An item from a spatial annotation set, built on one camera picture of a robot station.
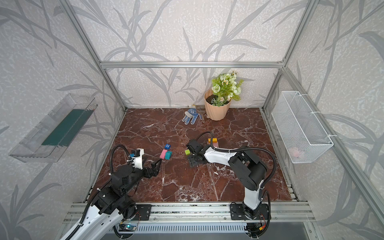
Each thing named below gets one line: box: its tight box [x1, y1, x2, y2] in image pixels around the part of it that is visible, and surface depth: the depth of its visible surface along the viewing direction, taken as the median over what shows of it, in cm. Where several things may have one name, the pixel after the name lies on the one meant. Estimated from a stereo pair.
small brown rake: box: [195, 104, 206, 124], surface depth 118 cm
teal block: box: [165, 150, 173, 160], surface depth 95 cm
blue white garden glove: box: [182, 108, 202, 125], surface depth 117 cm
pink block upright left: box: [159, 149, 168, 160], surface depth 96 cm
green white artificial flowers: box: [211, 70, 244, 107], surface depth 98 cm
